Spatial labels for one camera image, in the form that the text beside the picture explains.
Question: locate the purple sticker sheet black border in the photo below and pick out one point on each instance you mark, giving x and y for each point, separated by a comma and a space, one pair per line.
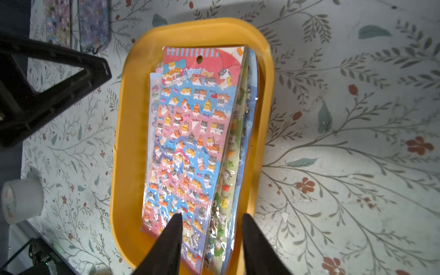
94, 25

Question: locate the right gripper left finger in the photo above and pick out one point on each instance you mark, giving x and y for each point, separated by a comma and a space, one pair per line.
165, 255

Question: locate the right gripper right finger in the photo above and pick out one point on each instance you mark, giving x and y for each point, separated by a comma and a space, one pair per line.
260, 258

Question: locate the pink cat sticker sheet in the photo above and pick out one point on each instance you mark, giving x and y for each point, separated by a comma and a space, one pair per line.
58, 22

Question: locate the blue sticker sheet in tray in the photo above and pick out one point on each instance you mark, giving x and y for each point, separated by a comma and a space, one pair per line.
243, 141

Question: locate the white tape roll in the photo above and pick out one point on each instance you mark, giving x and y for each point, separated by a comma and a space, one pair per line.
22, 199

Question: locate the pale blue jewel sticker sheet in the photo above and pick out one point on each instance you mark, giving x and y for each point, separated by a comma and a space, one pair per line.
155, 89

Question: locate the yellow storage tray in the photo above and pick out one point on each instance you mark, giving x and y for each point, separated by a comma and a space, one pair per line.
129, 153

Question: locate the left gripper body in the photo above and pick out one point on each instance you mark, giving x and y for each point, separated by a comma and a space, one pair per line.
23, 109

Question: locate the green dinosaur sticker sheet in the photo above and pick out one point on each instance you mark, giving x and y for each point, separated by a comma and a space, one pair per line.
223, 200

